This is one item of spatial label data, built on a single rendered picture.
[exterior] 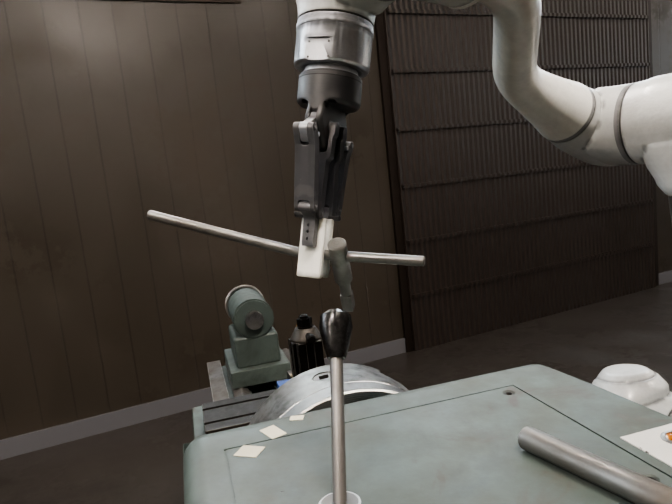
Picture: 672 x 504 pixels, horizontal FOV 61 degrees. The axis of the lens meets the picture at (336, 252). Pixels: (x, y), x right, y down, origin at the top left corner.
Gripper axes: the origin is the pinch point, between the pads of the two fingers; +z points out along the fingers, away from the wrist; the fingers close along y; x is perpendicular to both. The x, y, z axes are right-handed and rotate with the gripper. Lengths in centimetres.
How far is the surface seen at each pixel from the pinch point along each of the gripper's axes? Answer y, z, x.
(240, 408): -63, 45, -44
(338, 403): 14.8, 13.1, 10.0
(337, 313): 12.7, 5.5, 8.3
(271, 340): -109, 36, -61
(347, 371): -17.8, 18.5, -0.8
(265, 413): -11.3, 25.2, -10.5
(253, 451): 10.3, 21.3, -0.4
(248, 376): -102, 48, -65
